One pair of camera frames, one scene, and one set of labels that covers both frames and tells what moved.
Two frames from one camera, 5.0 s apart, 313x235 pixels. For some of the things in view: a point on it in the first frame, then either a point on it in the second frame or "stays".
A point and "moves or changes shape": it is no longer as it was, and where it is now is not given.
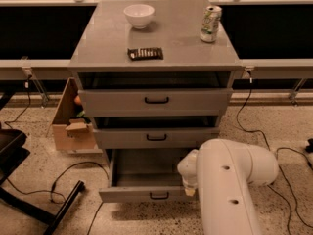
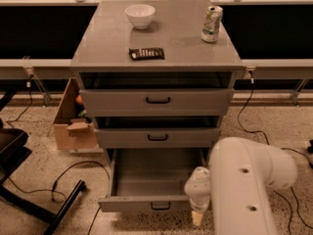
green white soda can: (210, 23) stays
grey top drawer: (158, 102) stays
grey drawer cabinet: (156, 78) stays
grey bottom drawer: (145, 175) moves or changes shape
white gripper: (187, 170) to (198, 189)
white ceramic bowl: (139, 15) stays
